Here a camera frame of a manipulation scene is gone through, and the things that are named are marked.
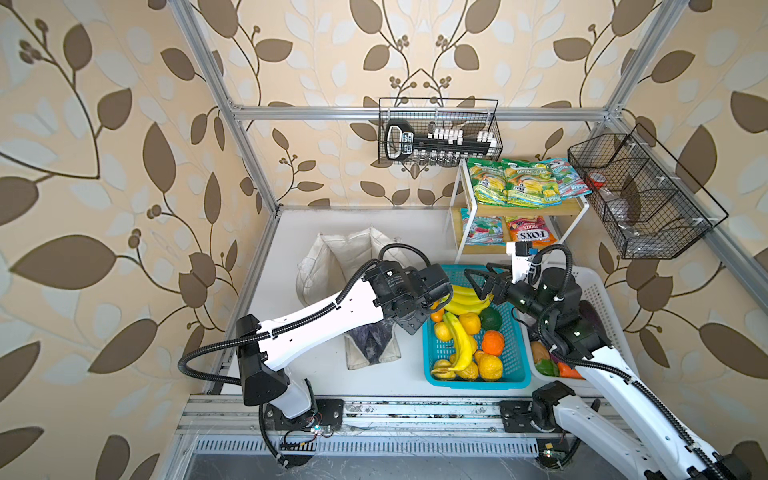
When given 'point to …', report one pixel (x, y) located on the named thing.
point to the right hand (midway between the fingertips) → (478, 271)
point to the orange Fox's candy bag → (533, 229)
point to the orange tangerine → (493, 342)
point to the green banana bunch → (465, 300)
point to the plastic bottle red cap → (595, 180)
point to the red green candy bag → (483, 230)
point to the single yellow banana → (463, 342)
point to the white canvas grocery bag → (329, 264)
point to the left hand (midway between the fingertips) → (413, 312)
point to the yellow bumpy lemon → (470, 372)
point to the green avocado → (491, 319)
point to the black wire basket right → (655, 209)
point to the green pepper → (548, 367)
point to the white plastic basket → (595, 294)
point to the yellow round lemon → (490, 367)
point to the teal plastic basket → (474, 343)
